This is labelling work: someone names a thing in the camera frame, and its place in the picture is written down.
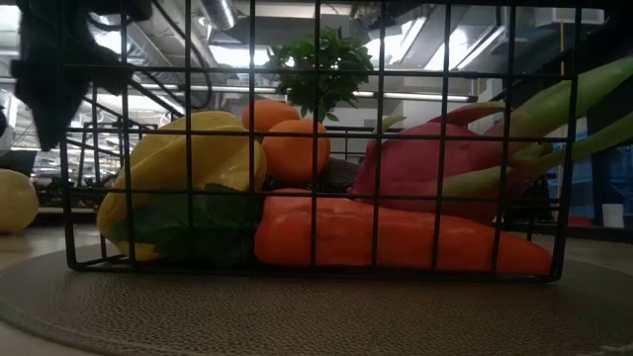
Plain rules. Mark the yellow lemon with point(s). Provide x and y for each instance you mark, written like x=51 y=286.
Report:
x=17 y=200

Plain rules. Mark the round grey woven placemat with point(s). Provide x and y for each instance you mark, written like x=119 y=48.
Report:
x=316 y=316

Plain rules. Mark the pink dragon fruit green leaves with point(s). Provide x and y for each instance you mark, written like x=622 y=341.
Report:
x=415 y=163

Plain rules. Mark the orange tangerine cluster with leaves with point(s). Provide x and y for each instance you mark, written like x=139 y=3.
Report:
x=294 y=153

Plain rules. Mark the red-orange carrot with green leaves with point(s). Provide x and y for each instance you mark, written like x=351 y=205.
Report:
x=395 y=237

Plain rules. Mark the silver ventilation duct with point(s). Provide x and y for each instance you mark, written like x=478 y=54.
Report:
x=220 y=12

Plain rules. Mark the artificial potted green plant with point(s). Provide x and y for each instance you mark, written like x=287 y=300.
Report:
x=331 y=54

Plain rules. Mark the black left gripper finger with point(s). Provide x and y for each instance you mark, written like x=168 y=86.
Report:
x=52 y=118

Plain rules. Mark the dark monitor screen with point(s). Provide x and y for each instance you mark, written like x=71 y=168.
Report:
x=15 y=159

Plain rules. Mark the white cup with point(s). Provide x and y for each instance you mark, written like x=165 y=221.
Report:
x=613 y=215

